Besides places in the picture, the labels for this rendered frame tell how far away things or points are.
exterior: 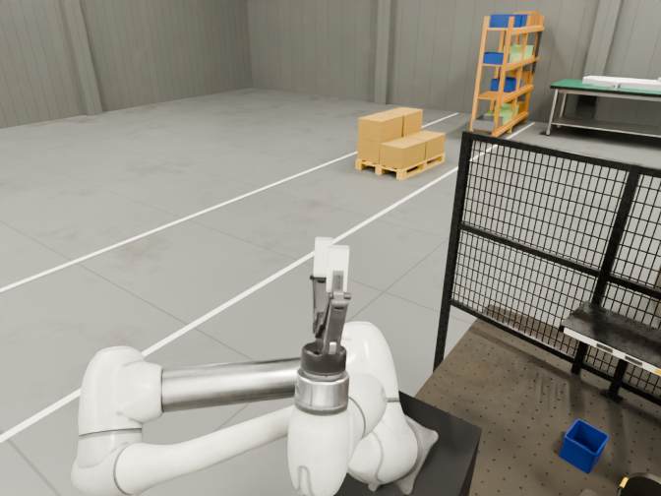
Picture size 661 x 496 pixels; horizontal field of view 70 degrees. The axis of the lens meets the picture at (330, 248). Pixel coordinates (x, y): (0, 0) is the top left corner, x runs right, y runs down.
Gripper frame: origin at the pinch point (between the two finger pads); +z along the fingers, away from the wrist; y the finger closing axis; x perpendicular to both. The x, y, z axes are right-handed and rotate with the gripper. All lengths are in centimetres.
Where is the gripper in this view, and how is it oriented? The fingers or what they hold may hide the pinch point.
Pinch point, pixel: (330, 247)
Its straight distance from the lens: 76.6
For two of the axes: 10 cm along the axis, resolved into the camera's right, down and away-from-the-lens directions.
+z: 0.6, -9.9, -1.0
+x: 9.8, 0.4, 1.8
